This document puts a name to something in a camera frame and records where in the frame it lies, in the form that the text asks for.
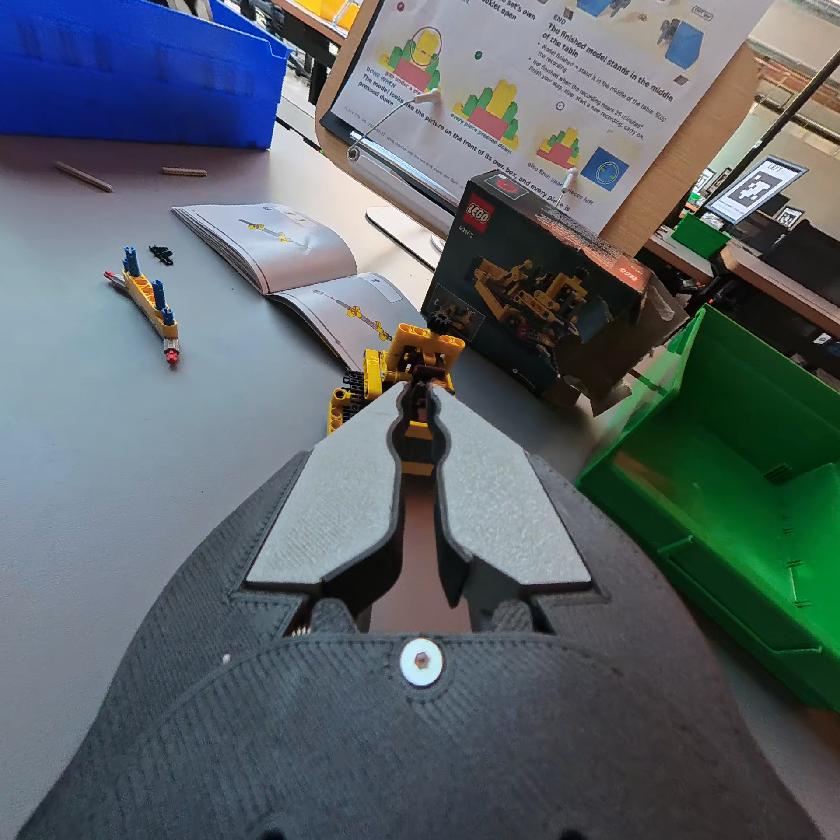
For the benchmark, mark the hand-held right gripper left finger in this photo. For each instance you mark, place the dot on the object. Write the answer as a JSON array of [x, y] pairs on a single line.
[[328, 512]]

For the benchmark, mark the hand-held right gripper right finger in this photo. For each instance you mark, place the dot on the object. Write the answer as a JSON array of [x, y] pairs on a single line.
[[505, 512]]

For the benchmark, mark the yellow lego bulldozer model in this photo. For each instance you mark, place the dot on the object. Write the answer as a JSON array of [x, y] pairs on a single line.
[[420, 342]]

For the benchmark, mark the dark lego set box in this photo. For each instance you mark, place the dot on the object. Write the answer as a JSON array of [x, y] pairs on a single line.
[[525, 262]]

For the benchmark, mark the yellow lego beam blue pins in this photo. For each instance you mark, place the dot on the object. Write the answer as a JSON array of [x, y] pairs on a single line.
[[149, 295]]

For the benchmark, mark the small black lego pins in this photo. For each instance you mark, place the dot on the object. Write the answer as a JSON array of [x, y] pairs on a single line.
[[162, 254]]

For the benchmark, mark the brown lego axle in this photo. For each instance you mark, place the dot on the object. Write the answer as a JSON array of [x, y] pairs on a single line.
[[184, 172], [84, 176]]

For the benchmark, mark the small green plastic bin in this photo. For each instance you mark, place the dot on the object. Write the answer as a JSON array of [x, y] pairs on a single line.
[[699, 235]]

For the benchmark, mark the instruction sheet on cardboard stand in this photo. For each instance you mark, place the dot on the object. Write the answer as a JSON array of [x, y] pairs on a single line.
[[695, 138]]

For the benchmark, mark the wooden background table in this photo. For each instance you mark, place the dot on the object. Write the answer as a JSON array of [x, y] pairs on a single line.
[[781, 282]]

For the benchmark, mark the black pole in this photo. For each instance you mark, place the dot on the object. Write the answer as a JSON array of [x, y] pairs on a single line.
[[797, 85]]

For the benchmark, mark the large green plastic bin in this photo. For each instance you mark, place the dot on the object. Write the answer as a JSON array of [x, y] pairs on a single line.
[[722, 499]]

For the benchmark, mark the printed instruction sheet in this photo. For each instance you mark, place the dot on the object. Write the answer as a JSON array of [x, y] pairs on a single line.
[[525, 79]]

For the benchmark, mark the open instruction booklet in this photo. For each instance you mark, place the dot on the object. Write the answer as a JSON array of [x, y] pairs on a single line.
[[289, 244]]

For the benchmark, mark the metal document stand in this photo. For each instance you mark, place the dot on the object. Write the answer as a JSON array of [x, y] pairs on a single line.
[[401, 224]]

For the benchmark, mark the yellow plastic bin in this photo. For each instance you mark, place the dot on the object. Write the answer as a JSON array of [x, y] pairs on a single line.
[[325, 9]]

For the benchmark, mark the blue plastic bin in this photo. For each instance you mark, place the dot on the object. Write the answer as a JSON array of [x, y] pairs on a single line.
[[131, 79]]

